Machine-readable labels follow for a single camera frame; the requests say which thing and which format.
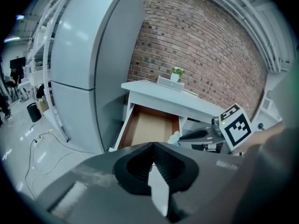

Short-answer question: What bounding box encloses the cardboard box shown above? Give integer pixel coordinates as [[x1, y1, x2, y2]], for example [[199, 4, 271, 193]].
[[36, 98, 50, 113]]

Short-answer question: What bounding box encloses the white metal shelf rack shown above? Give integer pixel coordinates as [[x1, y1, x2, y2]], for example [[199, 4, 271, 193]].
[[25, 0, 71, 142]]

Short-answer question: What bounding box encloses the black waste bin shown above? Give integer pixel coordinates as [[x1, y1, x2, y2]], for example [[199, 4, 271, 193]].
[[26, 102, 42, 123]]

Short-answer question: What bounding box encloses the white desk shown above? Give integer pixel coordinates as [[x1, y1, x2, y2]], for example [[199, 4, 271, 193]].
[[121, 79, 227, 154]]

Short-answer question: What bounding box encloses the black monitor screen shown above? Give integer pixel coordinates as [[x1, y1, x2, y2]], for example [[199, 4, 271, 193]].
[[9, 56, 26, 69]]

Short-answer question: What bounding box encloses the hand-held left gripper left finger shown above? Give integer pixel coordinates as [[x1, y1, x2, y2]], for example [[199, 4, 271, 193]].
[[35, 142, 169, 224]]

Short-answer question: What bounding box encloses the white speaker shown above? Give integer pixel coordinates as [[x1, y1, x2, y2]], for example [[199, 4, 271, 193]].
[[157, 75, 185, 92]]

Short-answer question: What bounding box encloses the white floor cable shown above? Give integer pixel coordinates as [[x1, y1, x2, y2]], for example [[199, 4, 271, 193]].
[[24, 129, 87, 197]]

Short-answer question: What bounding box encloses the pale blue paper item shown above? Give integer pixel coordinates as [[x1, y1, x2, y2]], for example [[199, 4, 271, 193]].
[[167, 131, 181, 146]]

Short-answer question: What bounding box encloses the white desk drawer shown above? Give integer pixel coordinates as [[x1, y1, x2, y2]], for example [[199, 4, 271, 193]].
[[108, 103, 187, 153]]

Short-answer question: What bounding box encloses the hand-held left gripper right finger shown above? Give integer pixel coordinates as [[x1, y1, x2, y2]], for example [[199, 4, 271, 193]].
[[153, 142, 245, 224]]

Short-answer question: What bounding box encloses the person's right forearm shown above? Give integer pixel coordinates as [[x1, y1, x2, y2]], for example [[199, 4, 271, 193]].
[[233, 122, 287, 155]]

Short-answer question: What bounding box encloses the small potted green plant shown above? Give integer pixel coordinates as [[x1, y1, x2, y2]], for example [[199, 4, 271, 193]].
[[170, 66, 185, 83]]

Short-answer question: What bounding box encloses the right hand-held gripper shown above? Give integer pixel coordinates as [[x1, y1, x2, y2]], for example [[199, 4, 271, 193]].
[[179, 103, 254, 153]]

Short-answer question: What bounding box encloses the grey refrigerator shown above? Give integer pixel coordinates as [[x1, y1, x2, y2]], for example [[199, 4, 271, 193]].
[[50, 0, 147, 155]]

